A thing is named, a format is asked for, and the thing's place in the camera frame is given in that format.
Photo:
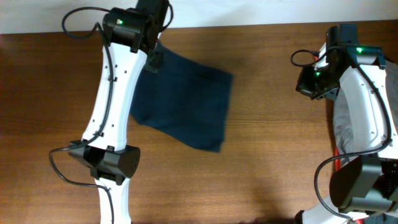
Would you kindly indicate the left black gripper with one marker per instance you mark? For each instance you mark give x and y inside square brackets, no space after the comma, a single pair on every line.
[154,65]

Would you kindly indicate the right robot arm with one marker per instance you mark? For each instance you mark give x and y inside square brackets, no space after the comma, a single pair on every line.
[365,183]

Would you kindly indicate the grey garment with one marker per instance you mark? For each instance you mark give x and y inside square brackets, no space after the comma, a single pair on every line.
[343,131]

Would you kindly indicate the navy blue shorts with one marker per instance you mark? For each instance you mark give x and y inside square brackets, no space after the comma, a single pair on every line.
[185,100]

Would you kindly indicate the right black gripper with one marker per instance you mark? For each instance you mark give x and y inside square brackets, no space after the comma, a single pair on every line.
[303,84]

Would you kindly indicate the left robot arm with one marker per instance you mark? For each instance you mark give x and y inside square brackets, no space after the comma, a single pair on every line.
[130,38]

